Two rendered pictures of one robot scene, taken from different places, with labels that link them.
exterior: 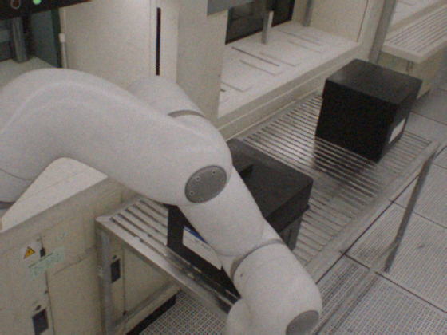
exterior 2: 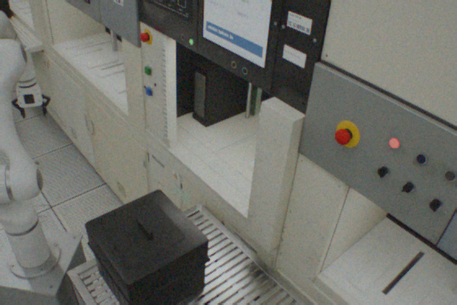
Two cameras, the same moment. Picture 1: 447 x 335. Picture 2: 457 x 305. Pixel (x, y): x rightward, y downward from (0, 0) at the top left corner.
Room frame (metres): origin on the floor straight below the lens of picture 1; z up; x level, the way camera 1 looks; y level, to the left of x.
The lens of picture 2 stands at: (1.50, -0.80, 1.96)
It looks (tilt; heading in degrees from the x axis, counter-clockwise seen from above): 37 degrees down; 101
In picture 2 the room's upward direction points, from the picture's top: 4 degrees clockwise
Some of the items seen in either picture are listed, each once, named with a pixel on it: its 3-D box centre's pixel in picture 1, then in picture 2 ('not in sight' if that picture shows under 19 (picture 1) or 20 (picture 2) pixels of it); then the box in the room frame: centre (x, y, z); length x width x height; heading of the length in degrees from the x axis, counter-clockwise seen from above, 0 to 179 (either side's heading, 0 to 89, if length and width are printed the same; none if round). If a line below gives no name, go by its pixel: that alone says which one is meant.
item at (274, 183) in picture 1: (239, 187); (145, 239); (1.10, -0.05, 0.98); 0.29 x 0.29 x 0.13; 53
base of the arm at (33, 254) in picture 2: not in sight; (28, 240); (0.66, -0.10, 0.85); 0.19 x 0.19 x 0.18
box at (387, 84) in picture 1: (366, 108); not in sight; (1.83, -0.53, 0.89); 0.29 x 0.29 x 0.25; 58
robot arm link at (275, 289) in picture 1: (270, 309); (1, 198); (0.63, -0.12, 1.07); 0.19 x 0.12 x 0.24; 30
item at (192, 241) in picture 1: (235, 223); (148, 264); (1.10, -0.05, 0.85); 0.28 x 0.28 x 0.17; 53
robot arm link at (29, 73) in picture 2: not in sight; (20, 62); (0.36, 0.42, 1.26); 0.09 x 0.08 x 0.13; 29
